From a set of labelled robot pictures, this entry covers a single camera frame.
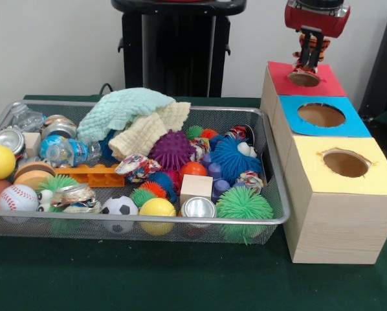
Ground mint green cloth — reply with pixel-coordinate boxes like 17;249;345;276
77;87;176;144

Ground orange plastic block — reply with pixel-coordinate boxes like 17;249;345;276
54;163;126;188

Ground small silver can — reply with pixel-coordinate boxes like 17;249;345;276
181;196;217;221

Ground plain green spiky ball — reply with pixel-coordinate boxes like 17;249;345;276
216;186;274;244

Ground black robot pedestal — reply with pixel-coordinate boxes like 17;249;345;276
111;0;247;98

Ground white baseball toy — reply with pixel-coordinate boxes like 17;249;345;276
0;185;39;213

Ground colourful patterned cloth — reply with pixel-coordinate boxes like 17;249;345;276
115;154;163;183

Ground pale yellow cloth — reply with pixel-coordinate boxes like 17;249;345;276
108;102;191;161

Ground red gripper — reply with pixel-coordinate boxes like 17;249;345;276
284;2;351;73

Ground blue globe ball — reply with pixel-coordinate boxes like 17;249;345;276
39;135;89;167

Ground wooden box three holes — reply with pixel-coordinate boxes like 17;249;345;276
261;62;387;265

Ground orange striped tiger toy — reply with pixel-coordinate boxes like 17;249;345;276
293;34;331;73

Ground purple spiky toy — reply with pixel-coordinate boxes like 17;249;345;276
149;130;196;172

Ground black chair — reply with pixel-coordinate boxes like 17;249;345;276
359;6;387;127

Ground shallow wire mesh bin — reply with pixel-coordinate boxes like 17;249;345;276
0;99;291;245

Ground black white soccer ball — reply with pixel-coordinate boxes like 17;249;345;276
101;196;139;234

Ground pale wooden cube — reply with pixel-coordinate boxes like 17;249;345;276
179;174;214;205

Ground dark blue spiky ball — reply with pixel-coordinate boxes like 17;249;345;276
210;134;262;185

